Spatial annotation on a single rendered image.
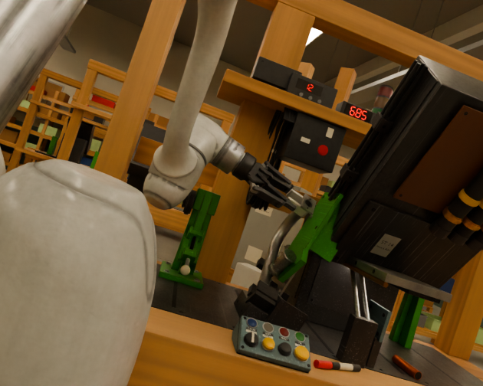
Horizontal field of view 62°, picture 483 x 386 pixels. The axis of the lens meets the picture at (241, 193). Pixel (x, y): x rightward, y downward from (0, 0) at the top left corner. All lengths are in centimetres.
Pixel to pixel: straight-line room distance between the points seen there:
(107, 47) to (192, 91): 1063
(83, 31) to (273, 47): 1035
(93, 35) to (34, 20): 1104
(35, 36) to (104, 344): 35
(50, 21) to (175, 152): 44
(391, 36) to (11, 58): 131
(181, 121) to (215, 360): 48
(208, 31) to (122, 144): 63
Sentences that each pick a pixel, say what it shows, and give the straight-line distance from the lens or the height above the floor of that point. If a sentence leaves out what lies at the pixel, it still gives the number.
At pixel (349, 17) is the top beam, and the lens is 155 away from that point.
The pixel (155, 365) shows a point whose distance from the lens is 80.
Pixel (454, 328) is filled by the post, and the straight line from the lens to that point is 176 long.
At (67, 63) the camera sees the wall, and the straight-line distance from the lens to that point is 1148.
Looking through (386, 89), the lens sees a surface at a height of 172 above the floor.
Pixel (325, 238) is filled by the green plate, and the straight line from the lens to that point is 104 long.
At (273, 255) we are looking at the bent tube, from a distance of 112.
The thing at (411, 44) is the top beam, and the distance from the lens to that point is 162.
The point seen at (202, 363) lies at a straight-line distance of 80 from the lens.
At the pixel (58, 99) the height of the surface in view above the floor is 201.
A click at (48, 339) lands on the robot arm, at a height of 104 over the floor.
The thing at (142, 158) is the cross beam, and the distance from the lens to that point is 143.
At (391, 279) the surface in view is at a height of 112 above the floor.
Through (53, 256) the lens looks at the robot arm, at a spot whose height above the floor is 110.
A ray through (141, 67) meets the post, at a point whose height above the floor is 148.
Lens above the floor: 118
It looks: 1 degrees up
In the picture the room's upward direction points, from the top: 19 degrees clockwise
